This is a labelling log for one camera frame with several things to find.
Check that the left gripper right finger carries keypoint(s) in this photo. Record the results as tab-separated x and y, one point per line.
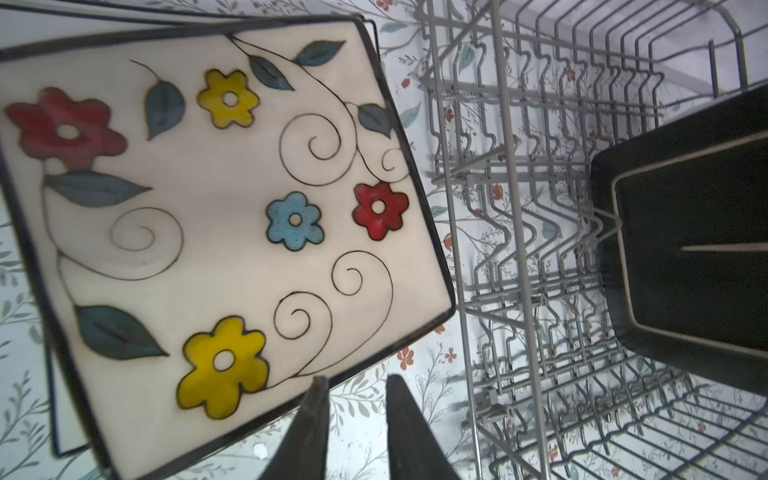
413	451

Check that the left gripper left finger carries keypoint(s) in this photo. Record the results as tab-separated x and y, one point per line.
302	453

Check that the black square plate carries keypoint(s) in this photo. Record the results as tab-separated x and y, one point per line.
212	215
684	268

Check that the grey wire dish rack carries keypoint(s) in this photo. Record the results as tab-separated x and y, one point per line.
523	95

